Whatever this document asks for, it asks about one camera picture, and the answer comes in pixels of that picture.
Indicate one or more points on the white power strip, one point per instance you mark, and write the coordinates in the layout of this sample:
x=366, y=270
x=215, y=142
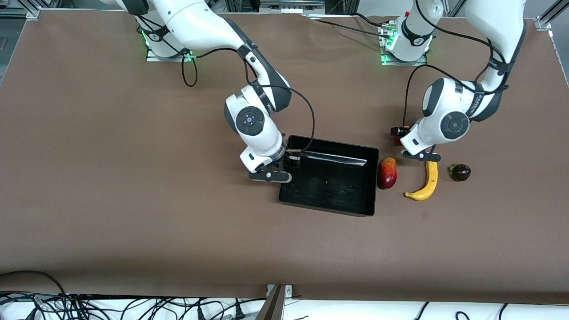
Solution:
x=291, y=5

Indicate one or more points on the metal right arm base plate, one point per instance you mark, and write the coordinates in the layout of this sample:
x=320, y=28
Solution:
x=153, y=58

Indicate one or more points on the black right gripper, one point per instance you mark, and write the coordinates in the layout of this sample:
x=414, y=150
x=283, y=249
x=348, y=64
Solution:
x=290, y=160

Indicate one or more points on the red yellow mango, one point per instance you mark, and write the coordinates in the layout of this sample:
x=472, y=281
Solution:
x=386, y=173

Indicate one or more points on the yellow banana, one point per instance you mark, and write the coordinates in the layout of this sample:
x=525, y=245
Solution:
x=429, y=182

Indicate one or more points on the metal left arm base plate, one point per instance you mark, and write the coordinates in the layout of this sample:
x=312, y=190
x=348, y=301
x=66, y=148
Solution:
x=418, y=63

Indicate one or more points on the dark purple eggplant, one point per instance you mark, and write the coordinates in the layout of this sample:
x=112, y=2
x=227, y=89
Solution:
x=460, y=172

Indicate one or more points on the small metal table bracket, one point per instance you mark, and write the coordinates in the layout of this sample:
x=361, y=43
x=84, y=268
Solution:
x=289, y=291

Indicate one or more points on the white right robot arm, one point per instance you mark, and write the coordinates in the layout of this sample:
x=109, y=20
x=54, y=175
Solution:
x=195, y=22

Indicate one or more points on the aluminium frame corner profile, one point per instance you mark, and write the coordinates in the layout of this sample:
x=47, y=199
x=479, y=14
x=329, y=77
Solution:
x=549, y=15
x=22, y=11

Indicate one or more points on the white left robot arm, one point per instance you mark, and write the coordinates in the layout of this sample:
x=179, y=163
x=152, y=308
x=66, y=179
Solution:
x=453, y=120

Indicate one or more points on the dark angled metal bar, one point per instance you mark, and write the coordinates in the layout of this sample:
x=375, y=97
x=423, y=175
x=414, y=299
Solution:
x=272, y=306

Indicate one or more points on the black rectangular plastic box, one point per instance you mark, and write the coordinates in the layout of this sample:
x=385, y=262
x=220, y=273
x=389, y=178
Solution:
x=329, y=186

